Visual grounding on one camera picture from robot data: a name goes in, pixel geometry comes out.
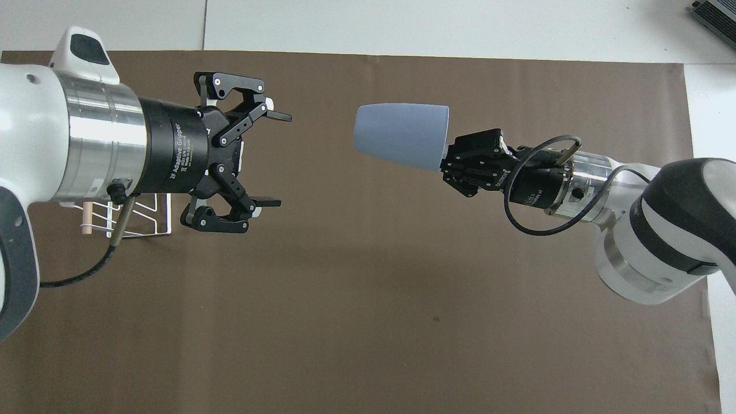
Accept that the white wire cup holder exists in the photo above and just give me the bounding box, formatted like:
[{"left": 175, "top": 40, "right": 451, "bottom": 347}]
[{"left": 74, "top": 192, "right": 174, "bottom": 238}]

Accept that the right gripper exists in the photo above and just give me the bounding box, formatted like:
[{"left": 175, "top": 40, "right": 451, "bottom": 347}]
[{"left": 440, "top": 129, "right": 570, "bottom": 212}]

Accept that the grey ribbed device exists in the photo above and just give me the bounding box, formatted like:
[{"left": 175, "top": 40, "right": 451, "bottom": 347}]
[{"left": 689, "top": 0, "right": 736, "bottom": 43}]

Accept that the blue-grey cup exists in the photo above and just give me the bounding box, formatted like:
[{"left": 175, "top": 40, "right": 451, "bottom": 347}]
[{"left": 353, "top": 103, "right": 451, "bottom": 173}]

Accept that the black cable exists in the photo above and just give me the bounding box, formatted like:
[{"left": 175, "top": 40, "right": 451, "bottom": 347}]
[
  {"left": 39, "top": 181, "right": 140, "bottom": 289},
  {"left": 503, "top": 135, "right": 654, "bottom": 237}
]

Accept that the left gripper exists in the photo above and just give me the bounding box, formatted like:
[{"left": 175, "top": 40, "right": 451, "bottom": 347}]
[{"left": 138, "top": 71, "right": 293, "bottom": 234}]

